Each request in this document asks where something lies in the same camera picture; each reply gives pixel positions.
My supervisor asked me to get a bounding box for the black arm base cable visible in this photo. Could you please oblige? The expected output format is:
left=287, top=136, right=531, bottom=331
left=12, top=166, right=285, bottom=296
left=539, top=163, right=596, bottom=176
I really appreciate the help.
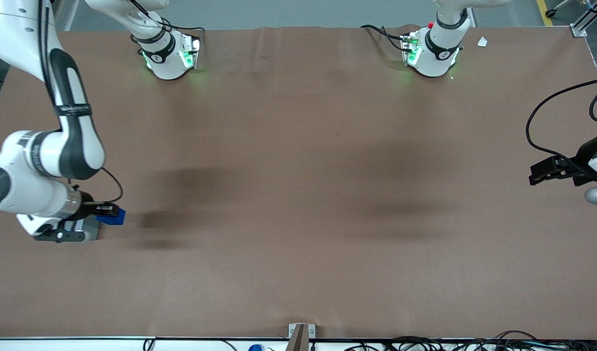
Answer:
left=128, top=0, right=206, bottom=37
left=360, top=24, right=407, bottom=53

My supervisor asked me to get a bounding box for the black left arm base cable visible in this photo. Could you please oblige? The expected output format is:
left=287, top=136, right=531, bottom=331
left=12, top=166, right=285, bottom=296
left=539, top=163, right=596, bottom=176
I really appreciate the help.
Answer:
left=360, top=24, right=407, bottom=53

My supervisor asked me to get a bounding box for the black right arm base cable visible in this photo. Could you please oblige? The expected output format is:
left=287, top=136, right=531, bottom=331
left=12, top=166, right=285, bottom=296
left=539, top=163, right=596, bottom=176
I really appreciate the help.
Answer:
left=128, top=0, right=206, bottom=37

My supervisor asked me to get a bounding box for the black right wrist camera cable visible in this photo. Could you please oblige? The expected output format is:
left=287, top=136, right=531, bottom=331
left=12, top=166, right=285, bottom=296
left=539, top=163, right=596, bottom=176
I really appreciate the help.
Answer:
left=38, top=0, right=124, bottom=205

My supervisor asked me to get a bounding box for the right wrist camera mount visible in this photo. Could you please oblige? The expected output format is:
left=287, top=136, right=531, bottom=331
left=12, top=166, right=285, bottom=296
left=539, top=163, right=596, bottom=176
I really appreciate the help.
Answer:
left=34, top=228, right=87, bottom=243

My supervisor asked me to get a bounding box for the aluminium frame profile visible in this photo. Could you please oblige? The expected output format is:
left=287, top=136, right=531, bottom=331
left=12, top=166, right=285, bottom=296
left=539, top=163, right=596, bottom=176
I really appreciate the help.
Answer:
left=570, top=0, right=597, bottom=38
left=54, top=0, right=80, bottom=32

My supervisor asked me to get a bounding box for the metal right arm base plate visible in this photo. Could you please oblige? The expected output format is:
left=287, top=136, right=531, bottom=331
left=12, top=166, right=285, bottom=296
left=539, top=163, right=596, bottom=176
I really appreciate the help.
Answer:
left=182, top=35, right=202, bottom=70

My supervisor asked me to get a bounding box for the small blue square part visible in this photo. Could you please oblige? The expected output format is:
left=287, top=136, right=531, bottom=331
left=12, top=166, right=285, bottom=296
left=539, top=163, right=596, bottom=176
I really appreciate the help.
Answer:
left=95, top=208, right=126, bottom=226

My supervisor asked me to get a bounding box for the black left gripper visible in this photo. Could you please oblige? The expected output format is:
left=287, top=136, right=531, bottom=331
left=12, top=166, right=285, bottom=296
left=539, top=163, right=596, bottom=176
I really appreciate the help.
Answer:
left=529, top=134, right=597, bottom=187

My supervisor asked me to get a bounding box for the long black looping cable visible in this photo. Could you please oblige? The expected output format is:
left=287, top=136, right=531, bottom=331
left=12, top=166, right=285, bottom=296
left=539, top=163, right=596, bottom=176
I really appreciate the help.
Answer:
left=525, top=77, right=597, bottom=177

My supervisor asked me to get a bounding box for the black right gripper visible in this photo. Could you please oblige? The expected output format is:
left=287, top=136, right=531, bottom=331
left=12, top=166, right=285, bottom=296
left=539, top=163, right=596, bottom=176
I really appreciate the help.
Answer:
left=79, top=192, right=121, bottom=221

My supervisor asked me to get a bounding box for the metal camera pole bracket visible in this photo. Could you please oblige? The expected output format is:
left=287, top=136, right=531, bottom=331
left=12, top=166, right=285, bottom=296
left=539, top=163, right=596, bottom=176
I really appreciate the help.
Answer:
left=288, top=323, right=317, bottom=340

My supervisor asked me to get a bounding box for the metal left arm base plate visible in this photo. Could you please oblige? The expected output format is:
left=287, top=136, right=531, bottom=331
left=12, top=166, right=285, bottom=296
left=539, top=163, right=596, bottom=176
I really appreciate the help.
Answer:
left=400, top=31, right=422, bottom=67

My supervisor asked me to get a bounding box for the white table edge rail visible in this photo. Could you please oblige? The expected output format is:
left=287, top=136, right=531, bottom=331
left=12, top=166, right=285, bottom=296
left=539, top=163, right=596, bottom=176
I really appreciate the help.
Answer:
left=0, top=337, right=597, bottom=351

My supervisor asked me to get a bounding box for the gray square hollow base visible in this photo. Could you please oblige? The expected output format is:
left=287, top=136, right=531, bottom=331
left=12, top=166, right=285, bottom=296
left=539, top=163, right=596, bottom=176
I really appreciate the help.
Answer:
left=63, top=216, right=100, bottom=243

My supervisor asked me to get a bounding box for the brown table cover sheet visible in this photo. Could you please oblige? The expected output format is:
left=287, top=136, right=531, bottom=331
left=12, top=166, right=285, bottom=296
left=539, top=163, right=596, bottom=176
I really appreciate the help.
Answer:
left=0, top=24, right=597, bottom=340

